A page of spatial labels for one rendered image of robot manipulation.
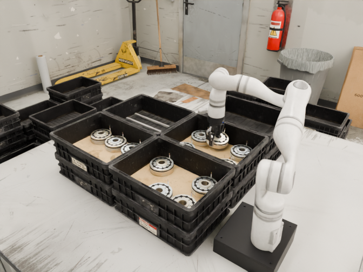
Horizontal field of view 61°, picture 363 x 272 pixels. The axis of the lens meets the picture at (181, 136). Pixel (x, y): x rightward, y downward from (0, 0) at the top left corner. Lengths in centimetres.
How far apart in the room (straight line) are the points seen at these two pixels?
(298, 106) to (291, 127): 12
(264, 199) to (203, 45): 385
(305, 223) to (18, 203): 121
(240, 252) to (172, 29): 421
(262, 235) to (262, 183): 22
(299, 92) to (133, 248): 83
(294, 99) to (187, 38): 375
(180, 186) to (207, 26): 355
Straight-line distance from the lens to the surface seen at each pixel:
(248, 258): 112
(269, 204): 99
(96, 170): 130
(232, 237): 115
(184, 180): 127
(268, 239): 109
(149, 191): 108
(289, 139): 102
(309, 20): 405
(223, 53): 452
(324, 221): 142
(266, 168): 92
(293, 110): 112
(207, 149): 147
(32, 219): 142
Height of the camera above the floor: 163
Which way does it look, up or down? 31 degrees down
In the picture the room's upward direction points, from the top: 1 degrees clockwise
